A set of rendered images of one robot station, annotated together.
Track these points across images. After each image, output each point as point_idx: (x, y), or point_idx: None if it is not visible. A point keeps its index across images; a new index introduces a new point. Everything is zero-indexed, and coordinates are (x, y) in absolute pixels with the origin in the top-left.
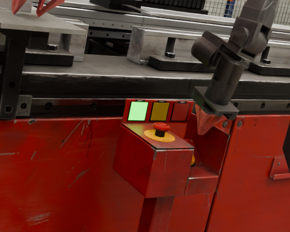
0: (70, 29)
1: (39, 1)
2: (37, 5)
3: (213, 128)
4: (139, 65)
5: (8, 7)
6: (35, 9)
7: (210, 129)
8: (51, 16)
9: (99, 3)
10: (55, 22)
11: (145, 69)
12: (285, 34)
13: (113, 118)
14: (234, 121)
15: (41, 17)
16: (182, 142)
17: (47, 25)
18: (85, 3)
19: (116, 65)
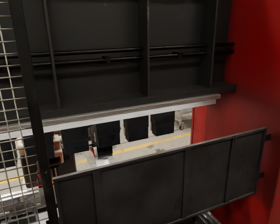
0: (89, 151)
1: (94, 154)
2: (94, 155)
3: (37, 182)
4: (41, 197)
5: (102, 158)
6: (92, 164)
7: (37, 184)
8: (90, 159)
9: (36, 211)
10: (91, 154)
11: (42, 193)
12: None
13: None
14: None
15: (94, 156)
16: (52, 180)
17: (95, 150)
18: (44, 213)
19: (54, 193)
